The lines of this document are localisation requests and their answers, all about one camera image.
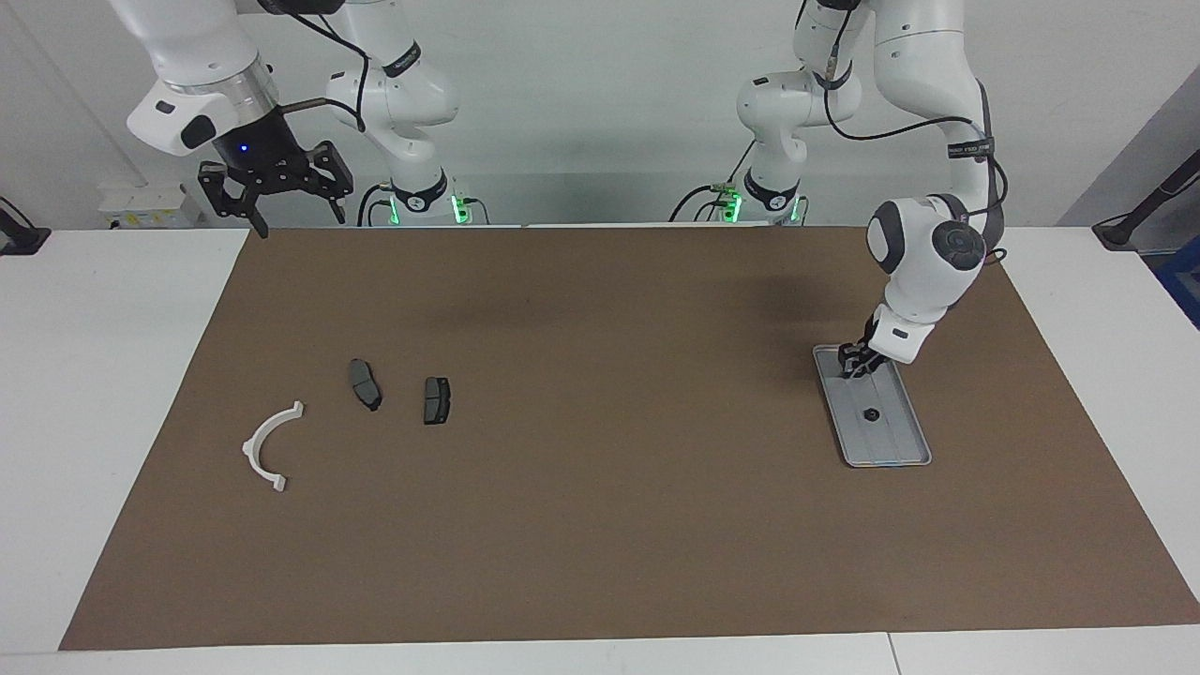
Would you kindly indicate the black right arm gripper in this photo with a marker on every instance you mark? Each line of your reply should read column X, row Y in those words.
column 267, row 155

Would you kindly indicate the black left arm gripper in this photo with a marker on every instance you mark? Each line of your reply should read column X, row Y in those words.
column 873, row 336

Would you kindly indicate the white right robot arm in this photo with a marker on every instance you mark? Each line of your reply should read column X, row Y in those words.
column 187, row 56

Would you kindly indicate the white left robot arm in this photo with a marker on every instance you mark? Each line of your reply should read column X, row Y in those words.
column 937, row 272

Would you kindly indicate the silver metal tray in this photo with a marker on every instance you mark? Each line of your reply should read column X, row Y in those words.
column 891, row 441

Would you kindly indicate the white power strip box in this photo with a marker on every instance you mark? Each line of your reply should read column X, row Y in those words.
column 141, row 202

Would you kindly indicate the elongated grey brake pad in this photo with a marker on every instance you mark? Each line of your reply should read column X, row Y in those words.
column 364, row 382

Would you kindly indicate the rectangular dark brake pad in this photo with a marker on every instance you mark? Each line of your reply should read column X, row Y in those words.
column 436, row 401

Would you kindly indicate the black angled stand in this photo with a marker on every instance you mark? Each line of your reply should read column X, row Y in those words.
column 1120, row 230

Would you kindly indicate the brown table mat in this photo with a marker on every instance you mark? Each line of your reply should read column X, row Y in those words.
column 600, row 516

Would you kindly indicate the blue crate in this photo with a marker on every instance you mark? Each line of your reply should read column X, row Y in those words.
column 1186, row 281

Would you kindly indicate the black clamp mount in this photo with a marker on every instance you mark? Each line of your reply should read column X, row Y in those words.
column 23, row 239

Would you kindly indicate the white semicircular bracket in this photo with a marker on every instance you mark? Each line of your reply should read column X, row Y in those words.
column 253, row 455

